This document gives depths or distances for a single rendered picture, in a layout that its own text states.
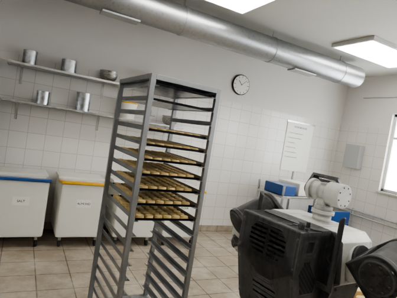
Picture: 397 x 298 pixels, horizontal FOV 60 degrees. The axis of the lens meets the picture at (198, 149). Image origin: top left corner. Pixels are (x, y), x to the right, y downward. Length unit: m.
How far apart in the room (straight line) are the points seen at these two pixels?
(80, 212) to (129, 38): 2.34
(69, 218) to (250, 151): 3.04
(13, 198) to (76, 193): 0.62
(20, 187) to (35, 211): 0.31
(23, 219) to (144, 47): 2.62
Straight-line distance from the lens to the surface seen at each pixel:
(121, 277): 2.20
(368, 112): 6.80
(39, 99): 4.40
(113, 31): 4.85
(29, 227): 4.18
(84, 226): 4.23
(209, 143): 2.20
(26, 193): 4.07
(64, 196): 4.10
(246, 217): 0.95
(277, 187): 5.38
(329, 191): 1.00
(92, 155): 4.73
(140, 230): 4.42
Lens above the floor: 1.52
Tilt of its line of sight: 3 degrees down
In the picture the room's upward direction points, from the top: 9 degrees clockwise
